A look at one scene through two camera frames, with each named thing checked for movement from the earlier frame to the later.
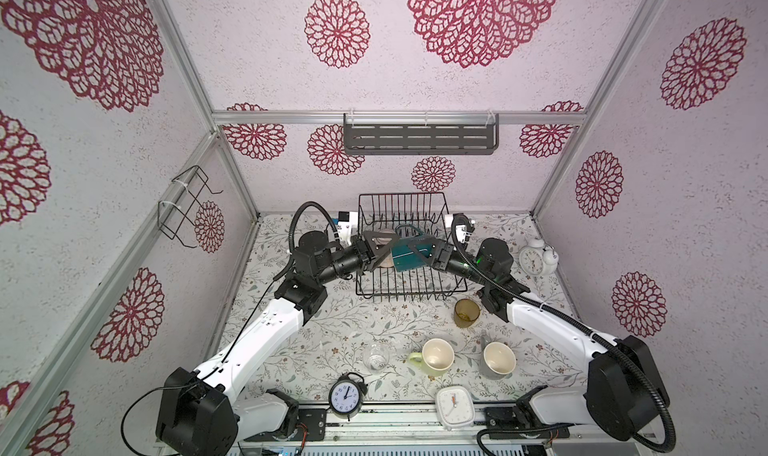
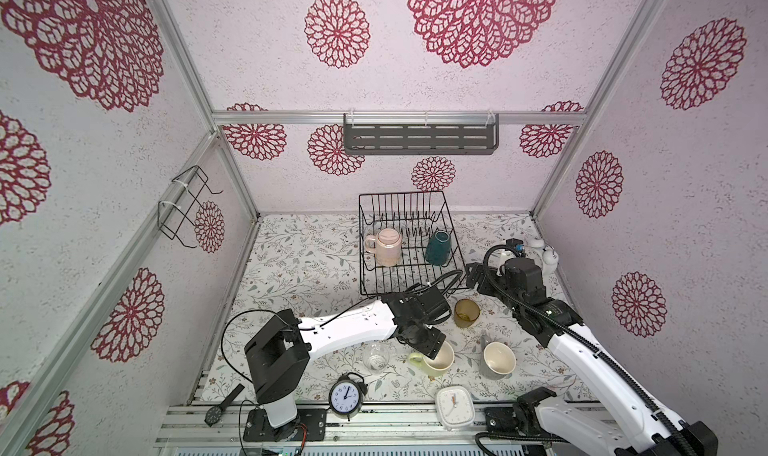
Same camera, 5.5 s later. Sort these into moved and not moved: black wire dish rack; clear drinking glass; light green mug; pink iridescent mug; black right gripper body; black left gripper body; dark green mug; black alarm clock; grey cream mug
Moved: dark green mug; black right gripper body; black left gripper body
Not moved: grey cream mug; light green mug; black wire dish rack; clear drinking glass; pink iridescent mug; black alarm clock
